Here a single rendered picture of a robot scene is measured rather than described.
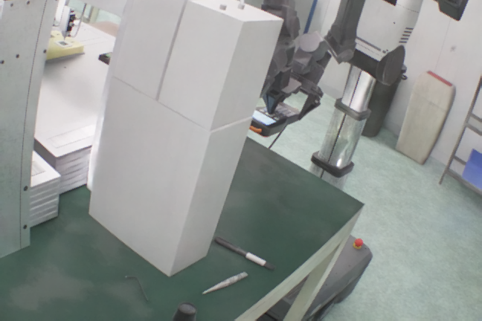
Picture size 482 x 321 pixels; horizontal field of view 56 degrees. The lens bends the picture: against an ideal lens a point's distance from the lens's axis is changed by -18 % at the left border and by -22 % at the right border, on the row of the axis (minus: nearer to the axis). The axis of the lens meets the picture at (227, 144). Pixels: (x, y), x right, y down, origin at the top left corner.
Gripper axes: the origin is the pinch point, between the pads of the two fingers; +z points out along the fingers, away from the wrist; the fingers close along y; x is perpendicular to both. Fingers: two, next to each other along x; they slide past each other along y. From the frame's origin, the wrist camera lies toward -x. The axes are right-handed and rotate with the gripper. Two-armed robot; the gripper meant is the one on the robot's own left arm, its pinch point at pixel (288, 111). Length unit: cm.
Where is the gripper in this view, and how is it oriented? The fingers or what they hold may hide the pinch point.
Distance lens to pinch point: 143.9
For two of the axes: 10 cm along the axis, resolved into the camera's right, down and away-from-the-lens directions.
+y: 7.8, 4.6, -4.2
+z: -5.2, 8.6, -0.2
